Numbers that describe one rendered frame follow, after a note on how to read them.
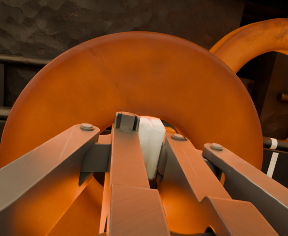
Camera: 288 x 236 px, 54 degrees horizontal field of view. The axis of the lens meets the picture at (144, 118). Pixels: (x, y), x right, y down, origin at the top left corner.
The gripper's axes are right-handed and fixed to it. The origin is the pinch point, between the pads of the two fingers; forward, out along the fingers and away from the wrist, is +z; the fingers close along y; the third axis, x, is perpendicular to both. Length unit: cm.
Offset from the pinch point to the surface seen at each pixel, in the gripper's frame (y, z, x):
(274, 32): 13.1, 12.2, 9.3
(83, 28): -7.0, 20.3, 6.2
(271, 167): 15.5, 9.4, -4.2
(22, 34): -14.1, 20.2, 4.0
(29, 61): -12.5, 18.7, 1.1
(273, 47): 13.4, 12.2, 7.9
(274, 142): 15.5, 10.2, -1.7
